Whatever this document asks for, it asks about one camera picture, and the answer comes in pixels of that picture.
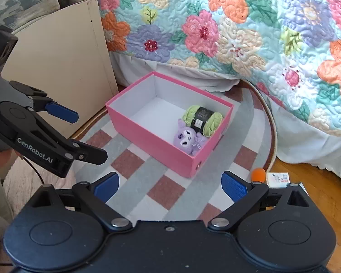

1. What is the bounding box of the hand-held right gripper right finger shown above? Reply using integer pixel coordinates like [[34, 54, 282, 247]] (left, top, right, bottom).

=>
[[207, 171, 311, 232]]

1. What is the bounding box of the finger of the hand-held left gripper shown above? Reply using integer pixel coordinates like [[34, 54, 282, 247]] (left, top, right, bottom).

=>
[[10, 80, 79, 125], [57, 139, 108, 166]]

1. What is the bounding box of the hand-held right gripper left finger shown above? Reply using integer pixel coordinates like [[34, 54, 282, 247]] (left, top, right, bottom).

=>
[[31, 172, 133, 232]]

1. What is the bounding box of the orange makeup sponge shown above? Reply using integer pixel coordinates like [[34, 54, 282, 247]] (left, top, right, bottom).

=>
[[251, 168, 266, 182]]

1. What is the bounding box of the white tissue pack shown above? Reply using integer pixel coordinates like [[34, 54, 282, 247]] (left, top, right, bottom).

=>
[[266, 172, 291, 188]]

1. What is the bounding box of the pink cardboard box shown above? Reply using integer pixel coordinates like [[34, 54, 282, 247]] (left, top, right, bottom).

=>
[[106, 72, 234, 179]]

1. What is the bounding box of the green yarn ball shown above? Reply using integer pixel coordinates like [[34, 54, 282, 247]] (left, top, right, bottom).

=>
[[182, 105, 223, 137]]

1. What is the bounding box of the purple plush toy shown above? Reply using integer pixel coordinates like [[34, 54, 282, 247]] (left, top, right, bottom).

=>
[[173, 119, 209, 156]]

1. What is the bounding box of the blue wet wipes pack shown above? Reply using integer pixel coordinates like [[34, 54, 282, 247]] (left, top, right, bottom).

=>
[[297, 181, 310, 197]]

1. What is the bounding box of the person's left hand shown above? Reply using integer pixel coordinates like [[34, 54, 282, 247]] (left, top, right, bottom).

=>
[[0, 149, 20, 188]]

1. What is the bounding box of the checked round rug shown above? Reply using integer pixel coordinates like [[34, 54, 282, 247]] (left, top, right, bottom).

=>
[[71, 80, 279, 222]]

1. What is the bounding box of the beige wooden cabinet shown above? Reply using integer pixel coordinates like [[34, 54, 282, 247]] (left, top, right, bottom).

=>
[[1, 0, 120, 140]]

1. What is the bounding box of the floral quilt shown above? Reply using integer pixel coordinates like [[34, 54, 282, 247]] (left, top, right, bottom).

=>
[[95, 0, 341, 137]]

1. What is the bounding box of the black cable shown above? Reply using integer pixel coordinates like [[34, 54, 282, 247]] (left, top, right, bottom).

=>
[[23, 155, 46, 187]]

